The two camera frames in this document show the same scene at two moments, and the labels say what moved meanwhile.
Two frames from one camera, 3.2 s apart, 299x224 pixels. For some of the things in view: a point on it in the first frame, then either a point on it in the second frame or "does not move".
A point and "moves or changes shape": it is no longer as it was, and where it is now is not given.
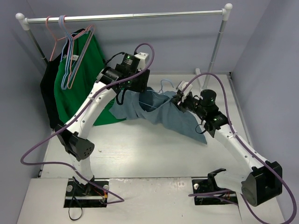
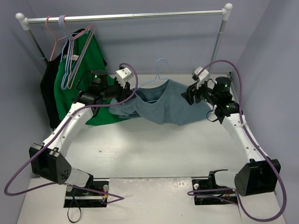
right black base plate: (209, 185) does not move
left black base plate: (88, 195) does not move
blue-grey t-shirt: (147, 103) moves or changes shape
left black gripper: (139, 83) → (124, 91)
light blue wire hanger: (161, 91) → (156, 76)
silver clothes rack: (224, 13) does not move
